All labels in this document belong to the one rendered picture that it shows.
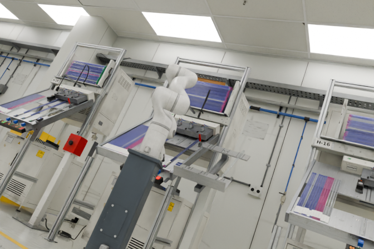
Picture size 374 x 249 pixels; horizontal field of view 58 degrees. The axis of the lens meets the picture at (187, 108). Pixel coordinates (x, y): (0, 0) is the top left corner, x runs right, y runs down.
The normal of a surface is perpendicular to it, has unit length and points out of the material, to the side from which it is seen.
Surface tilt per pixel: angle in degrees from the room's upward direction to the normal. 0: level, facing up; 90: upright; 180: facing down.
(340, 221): 44
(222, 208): 90
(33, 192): 90
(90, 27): 90
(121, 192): 90
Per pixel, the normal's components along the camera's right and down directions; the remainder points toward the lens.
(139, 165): -0.05, -0.35
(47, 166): 0.86, 0.20
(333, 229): -0.51, 0.29
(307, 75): -0.36, -0.44
